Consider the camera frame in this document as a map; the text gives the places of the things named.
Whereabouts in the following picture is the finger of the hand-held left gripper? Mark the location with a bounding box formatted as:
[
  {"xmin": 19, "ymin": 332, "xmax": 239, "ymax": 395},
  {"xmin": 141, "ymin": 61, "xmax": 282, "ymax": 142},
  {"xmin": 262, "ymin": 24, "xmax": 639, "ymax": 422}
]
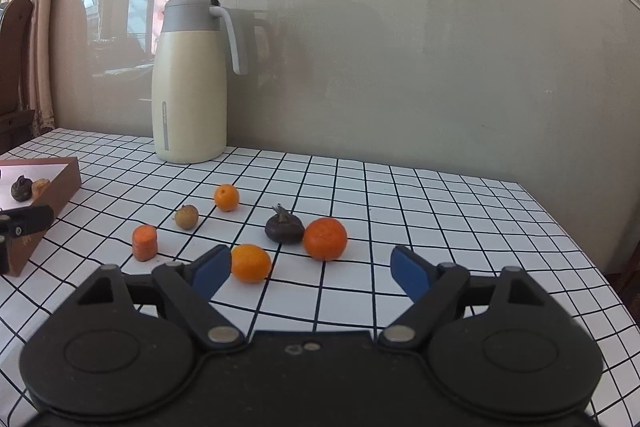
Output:
[{"xmin": 0, "ymin": 205, "xmax": 55, "ymax": 239}]

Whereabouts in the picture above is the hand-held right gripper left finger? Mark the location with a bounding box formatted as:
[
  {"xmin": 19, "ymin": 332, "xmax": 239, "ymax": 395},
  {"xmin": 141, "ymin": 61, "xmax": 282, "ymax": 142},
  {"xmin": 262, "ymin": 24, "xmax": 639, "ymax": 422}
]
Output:
[{"xmin": 75, "ymin": 244, "xmax": 246, "ymax": 353}]

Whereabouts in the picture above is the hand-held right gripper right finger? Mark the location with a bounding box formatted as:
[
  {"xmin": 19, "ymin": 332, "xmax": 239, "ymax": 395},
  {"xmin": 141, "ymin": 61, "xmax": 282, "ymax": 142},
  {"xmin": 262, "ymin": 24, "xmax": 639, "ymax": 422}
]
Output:
[{"xmin": 377, "ymin": 245, "xmax": 548, "ymax": 352}]

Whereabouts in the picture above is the dark water chestnut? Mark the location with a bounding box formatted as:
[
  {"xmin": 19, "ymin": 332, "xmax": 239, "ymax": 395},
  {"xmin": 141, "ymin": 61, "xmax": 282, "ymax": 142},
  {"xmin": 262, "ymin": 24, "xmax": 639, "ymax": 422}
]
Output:
[
  {"xmin": 10, "ymin": 175, "xmax": 34, "ymax": 202},
  {"xmin": 264, "ymin": 204, "xmax": 305, "ymax": 244}
]

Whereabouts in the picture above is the brown cardboard box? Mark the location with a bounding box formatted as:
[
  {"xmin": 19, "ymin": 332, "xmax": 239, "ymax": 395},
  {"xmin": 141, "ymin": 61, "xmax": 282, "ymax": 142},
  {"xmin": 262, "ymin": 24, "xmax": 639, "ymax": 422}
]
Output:
[{"xmin": 0, "ymin": 157, "xmax": 82, "ymax": 278}]

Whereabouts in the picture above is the brown longan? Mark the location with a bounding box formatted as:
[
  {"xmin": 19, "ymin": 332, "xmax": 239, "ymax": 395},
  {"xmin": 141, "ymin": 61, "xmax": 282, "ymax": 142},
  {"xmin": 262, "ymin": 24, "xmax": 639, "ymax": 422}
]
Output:
[{"xmin": 174, "ymin": 204, "xmax": 199, "ymax": 230}]

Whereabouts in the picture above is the orange carrot chunk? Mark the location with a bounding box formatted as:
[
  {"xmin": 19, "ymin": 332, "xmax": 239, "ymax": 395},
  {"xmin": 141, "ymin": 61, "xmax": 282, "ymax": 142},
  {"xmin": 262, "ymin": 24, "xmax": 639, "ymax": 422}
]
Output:
[{"xmin": 132, "ymin": 225, "xmax": 159, "ymax": 262}]

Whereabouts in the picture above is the small orange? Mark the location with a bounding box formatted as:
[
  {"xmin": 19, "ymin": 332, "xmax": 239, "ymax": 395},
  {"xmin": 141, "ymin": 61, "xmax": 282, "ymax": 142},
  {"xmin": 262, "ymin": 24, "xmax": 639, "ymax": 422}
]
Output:
[{"xmin": 214, "ymin": 184, "xmax": 240, "ymax": 212}]

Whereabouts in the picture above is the large round orange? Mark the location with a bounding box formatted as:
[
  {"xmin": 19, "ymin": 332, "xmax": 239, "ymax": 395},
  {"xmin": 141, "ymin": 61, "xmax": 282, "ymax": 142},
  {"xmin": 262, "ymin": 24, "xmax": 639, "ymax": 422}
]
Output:
[{"xmin": 303, "ymin": 217, "xmax": 348, "ymax": 262}]

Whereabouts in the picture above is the white checked tablecloth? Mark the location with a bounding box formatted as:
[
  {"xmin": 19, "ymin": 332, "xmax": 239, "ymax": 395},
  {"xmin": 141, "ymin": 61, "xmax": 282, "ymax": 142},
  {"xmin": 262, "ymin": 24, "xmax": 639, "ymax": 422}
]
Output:
[{"xmin": 0, "ymin": 128, "xmax": 631, "ymax": 427}]

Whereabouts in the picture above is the cream thermos jug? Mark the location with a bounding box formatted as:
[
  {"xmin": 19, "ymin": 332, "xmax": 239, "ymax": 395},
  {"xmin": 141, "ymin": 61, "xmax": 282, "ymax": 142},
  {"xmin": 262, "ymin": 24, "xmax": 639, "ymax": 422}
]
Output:
[{"xmin": 151, "ymin": 0, "xmax": 249, "ymax": 164}]

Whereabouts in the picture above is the beige embroidered curtain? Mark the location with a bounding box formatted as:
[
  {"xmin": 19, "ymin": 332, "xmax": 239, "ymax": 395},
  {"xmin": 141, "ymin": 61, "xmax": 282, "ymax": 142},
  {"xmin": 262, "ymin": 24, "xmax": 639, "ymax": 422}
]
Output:
[{"xmin": 0, "ymin": 0, "xmax": 68, "ymax": 138}]

